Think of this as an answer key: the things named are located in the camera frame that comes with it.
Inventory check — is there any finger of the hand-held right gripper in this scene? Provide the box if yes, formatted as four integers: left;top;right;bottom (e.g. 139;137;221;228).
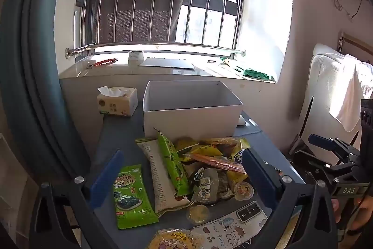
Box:
306;160;354;194
308;134;362;163

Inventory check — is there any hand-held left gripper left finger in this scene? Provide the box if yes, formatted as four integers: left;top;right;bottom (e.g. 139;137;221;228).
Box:
29;149;124;249

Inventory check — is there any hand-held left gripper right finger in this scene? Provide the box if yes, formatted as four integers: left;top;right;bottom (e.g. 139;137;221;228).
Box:
241;148;340;249

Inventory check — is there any green seaweed snack packet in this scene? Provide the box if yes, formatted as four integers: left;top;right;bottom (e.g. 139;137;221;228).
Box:
113;164;159;230

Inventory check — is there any pile of mixed snack packets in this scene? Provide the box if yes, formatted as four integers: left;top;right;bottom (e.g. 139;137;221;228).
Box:
173;137;254;206

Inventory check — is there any white long snack packet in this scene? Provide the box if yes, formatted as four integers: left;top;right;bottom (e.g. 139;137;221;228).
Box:
135;137;191;214

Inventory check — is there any green long snack packet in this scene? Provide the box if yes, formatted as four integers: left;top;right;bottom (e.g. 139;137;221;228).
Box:
154;129;191;196

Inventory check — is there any white cardboard box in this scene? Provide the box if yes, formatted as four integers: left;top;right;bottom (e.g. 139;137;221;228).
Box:
142;80;244;140

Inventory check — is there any person's right hand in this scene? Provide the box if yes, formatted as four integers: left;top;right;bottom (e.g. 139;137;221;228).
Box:
331;193;373;235

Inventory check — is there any orange jelly cup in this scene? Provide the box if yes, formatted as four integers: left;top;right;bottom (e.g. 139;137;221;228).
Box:
234;182;255;202

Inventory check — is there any white chair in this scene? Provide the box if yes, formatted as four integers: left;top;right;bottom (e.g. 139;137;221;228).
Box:
290;43;373;165

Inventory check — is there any white towel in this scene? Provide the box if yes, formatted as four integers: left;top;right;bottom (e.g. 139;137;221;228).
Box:
329;54;373;133

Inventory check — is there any phone with cartoon case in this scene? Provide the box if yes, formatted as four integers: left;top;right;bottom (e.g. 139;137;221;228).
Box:
191;202;269;249

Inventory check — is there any yellow jelly cup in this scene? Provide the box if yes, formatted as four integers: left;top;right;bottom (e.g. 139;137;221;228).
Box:
186;204;210;224

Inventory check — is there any tissue pack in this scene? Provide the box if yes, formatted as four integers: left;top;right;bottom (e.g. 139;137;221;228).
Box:
97;86;138;118

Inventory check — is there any round yellow cracker packet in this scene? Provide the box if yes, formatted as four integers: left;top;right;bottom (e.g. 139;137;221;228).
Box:
148;227;201;249

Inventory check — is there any white cup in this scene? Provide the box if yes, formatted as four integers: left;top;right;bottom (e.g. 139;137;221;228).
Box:
128;51;144;63

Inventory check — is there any dark flat board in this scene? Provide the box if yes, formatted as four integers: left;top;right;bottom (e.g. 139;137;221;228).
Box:
138;57;195;70

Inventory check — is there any steel window grille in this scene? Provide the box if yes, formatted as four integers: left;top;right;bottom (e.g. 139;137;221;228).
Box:
66;0;257;59

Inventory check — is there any dark mesh window screen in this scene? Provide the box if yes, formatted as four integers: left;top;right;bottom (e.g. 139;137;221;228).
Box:
93;0;187;44

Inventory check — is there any wooden frame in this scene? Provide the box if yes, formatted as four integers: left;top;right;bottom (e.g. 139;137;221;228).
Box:
337;32;373;55

